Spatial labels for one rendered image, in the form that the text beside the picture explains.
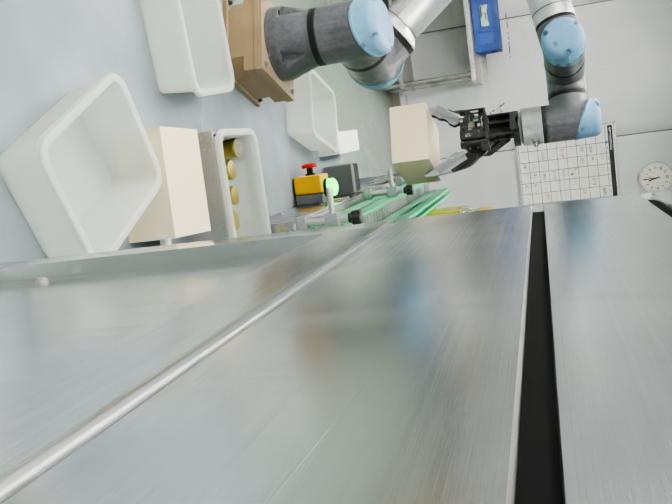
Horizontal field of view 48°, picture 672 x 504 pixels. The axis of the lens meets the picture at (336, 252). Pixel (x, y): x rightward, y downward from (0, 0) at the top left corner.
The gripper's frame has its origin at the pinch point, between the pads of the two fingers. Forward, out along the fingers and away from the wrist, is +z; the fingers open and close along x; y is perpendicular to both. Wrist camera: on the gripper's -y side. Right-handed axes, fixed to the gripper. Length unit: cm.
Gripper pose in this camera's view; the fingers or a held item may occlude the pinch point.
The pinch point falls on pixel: (423, 144)
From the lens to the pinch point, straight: 161.2
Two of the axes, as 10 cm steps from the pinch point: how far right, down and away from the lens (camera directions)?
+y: -2.9, -1.9, -9.4
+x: 0.3, 9.8, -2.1
